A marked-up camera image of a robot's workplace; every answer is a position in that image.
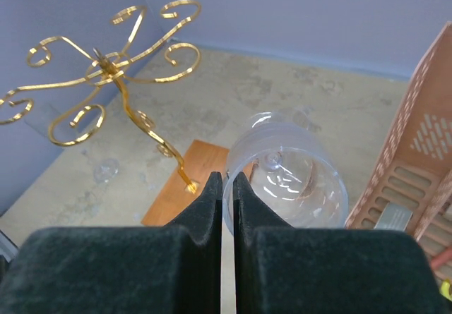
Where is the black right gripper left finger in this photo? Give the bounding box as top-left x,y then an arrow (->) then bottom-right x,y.
1,172 -> 222,313

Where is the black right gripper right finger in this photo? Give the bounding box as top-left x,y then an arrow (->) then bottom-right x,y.
233,174 -> 449,313

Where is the clear wine glass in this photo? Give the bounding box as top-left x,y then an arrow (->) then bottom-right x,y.
222,111 -> 349,230

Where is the wooden rack base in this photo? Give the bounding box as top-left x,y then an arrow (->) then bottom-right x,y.
141,140 -> 229,226

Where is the peach plastic file organizer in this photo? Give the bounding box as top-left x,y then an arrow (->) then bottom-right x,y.
345,23 -> 451,282

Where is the gold wire glass rack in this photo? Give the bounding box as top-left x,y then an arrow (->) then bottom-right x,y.
1,0 -> 202,193

